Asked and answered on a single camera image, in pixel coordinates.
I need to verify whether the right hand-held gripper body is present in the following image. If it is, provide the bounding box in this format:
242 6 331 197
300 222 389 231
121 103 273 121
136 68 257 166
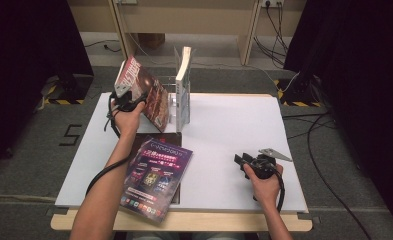
246 148 293 180

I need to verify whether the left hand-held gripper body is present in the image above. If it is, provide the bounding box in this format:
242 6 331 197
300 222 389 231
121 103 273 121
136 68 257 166
108 78 142 113

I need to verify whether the red and purple magazine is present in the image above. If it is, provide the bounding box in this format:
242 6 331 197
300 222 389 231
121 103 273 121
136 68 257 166
114 54 170 133

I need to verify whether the clear acrylic book rack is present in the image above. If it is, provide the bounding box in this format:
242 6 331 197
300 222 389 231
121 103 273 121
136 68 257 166
150 46 193 134

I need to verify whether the thick white colourful book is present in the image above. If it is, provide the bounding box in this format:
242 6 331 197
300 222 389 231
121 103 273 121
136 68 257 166
175 46 192 133

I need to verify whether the black magazine with red cards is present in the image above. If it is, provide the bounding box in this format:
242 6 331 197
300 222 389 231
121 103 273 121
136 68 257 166
130 132 182 205

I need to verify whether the blue and purple magazine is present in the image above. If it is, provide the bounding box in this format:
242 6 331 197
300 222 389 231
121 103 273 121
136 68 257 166
119 134 194 224

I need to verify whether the person's left hand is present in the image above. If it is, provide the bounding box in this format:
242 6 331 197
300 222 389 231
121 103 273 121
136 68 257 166
110 99 147 138

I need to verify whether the person's right hand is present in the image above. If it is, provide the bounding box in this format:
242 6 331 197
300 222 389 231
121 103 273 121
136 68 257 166
243 163 284 209

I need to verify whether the black stand base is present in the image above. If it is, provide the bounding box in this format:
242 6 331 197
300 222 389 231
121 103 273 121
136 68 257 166
38 73 95 106
275 71 323 108

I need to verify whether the brown cardboard box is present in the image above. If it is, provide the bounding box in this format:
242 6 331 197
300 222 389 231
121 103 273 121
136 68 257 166
137 32 166 49

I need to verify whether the beige wooden desk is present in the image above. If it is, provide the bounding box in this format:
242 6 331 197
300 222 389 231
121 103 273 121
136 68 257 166
67 0 308 66

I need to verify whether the black curtain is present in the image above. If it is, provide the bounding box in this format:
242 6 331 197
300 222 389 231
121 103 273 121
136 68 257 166
0 0 95 176
283 0 393 231

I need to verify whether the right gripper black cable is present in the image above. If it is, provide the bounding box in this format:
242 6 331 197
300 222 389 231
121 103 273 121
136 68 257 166
273 168 286 213

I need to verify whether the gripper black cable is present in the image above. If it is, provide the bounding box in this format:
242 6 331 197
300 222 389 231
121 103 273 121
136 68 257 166
84 94 133 197
273 168 286 213

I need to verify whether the black floor cable with plug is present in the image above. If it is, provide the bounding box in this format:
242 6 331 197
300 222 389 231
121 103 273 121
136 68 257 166
83 39 122 54

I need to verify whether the long black floor cable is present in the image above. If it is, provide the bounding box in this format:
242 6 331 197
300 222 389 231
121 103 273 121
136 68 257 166
306 113 373 240

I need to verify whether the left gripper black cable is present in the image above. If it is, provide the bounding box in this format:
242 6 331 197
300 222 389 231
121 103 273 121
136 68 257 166
84 94 133 197

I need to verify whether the black cable bundle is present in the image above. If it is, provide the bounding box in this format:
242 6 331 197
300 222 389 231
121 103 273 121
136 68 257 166
253 4 290 68

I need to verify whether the white wall socket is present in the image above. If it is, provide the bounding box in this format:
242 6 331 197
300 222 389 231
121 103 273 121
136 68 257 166
261 0 285 8

